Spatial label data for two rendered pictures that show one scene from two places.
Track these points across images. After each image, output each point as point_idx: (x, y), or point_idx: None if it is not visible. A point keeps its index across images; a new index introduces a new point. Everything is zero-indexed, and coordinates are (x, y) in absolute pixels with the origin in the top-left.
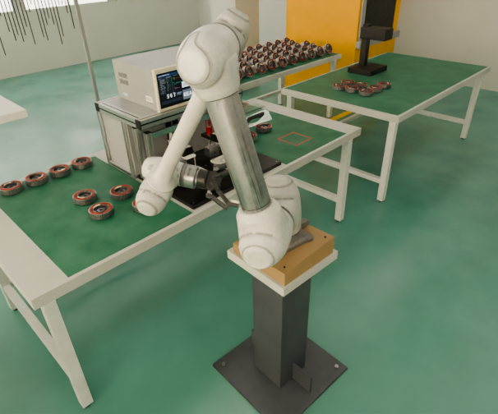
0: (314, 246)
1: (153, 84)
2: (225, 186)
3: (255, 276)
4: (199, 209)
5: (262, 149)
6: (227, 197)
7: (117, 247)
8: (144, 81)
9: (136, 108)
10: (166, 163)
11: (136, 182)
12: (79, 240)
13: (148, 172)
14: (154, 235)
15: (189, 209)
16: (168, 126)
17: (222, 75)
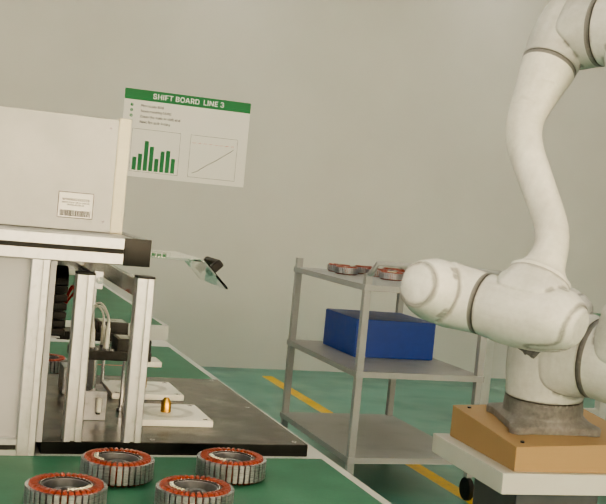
0: (587, 415)
1: (112, 157)
2: (260, 416)
3: (584, 492)
4: (310, 453)
5: None
6: (292, 433)
7: None
8: (67, 153)
9: (42, 229)
10: (567, 228)
11: (65, 458)
12: None
13: (456, 284)
14: (379, 496)
15: (298, 457)
16: (67, 290)
17: None
